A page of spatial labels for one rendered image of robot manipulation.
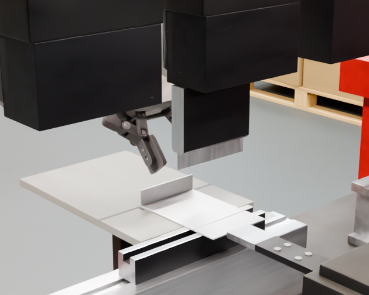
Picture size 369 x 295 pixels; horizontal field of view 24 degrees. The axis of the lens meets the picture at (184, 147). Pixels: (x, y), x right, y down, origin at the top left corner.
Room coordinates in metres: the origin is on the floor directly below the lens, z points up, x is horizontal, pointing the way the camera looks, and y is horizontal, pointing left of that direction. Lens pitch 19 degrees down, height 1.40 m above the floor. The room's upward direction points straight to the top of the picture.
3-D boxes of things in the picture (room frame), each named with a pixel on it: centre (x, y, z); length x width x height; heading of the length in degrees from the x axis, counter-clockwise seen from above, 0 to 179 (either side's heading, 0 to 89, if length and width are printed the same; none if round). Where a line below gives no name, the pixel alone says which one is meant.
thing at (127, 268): (0.90, -0.01, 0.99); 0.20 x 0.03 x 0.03; 131
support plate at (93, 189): (1.03, 0.07, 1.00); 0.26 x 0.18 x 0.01; 41
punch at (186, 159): (0.91, -0.03, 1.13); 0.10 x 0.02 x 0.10; 131
